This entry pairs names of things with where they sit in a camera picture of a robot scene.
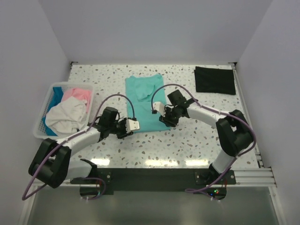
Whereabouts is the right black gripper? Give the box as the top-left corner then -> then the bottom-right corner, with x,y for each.
159,106 -> 180,128

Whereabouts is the teal green t-shirt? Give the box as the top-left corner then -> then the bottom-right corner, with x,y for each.
125,74 -> 169,133

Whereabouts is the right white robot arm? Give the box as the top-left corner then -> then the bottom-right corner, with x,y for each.
152,90 -> 256,184

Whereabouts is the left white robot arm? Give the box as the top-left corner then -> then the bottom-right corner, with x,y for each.
29,107 -> 140,188

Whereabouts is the folded black t-shirt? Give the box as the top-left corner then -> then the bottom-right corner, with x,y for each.
194,67 -> 236,95

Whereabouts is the pink t-shirt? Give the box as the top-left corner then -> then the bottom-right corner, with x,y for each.
61,88 -> 92,112

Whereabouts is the white t-shirt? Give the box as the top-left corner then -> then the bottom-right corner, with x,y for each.
45,97 -> 87,136

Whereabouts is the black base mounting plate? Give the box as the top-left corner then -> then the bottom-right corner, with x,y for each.
70,167 -> 235,201

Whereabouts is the white plastic laundry basket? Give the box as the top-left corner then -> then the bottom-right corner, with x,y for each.
33,82 -> 94,140

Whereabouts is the blue t-shirt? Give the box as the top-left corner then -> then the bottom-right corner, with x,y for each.
42,87 -> 64,136

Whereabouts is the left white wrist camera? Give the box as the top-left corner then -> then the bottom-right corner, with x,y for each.
126,118 -> 140,133

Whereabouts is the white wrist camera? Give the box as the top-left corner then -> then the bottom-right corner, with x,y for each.
126,118 -> 140,133
152,102 -> 166,117

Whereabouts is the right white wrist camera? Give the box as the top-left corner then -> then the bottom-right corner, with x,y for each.
152,102 -> 166,117

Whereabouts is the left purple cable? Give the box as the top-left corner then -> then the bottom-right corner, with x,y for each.
22,94 -> 137,201

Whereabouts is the purple cable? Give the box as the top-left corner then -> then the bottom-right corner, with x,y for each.
150,83 -> 256,197
22,94 -> 137,201

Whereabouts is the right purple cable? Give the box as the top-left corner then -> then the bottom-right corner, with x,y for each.
150,83 -> 256,197

